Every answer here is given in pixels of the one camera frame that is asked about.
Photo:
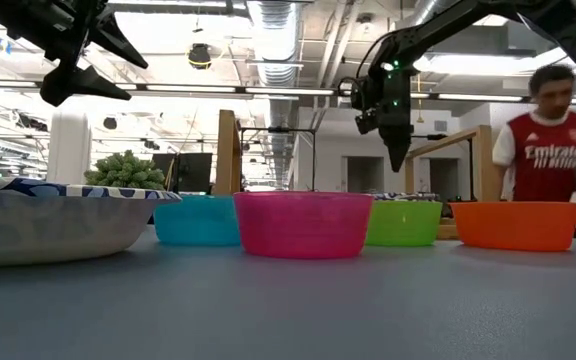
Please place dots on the silver ceiling air duct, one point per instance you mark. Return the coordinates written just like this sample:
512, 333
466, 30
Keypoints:
273, 45

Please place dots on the bumpy green succulent plant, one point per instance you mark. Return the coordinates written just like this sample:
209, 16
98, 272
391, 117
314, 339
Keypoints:
125, 172

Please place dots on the green plastic bowl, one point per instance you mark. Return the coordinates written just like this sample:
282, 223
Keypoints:
403, 225

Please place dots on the black round ceiling device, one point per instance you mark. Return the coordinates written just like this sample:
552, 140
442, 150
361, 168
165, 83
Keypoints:
199, 56

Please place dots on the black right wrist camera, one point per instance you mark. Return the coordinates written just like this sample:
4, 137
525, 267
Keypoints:
366, 120

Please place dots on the black metal stand frame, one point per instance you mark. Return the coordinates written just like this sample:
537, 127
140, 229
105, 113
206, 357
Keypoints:
278, 130

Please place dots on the teal plastic bowl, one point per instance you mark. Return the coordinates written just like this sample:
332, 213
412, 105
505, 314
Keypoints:
195, 220

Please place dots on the pink plastic bowl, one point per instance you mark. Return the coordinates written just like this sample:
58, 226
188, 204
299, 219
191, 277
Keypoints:
303, 225

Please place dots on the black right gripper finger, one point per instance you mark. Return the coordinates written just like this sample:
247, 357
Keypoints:
398, 145

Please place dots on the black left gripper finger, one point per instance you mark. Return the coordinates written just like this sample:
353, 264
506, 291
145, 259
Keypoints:
110, 35
75, 82

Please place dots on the orange plastic bowl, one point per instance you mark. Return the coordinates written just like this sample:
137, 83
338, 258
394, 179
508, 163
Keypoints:
515, 227

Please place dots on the white column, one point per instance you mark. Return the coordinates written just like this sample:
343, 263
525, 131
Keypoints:
68, 150

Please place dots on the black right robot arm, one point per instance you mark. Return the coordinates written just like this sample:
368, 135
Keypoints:
428, 25

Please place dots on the person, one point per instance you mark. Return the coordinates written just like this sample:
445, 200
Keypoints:
548, 155

